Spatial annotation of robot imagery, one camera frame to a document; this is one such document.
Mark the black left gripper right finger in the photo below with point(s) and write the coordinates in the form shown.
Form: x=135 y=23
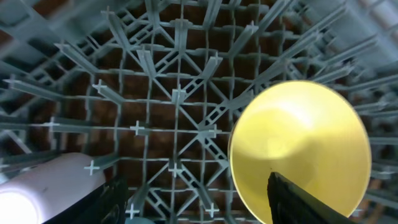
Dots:
x=292 y=205

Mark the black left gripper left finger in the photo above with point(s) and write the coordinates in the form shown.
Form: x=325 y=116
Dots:
x=105 y=205

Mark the small gold plate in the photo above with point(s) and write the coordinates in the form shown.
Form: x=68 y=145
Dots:
x=308 y=133

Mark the pink plastic cup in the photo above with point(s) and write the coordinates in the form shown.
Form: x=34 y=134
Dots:
x=50 y=188

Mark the grey dishwasher rack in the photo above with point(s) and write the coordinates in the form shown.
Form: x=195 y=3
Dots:
x=152 y=90

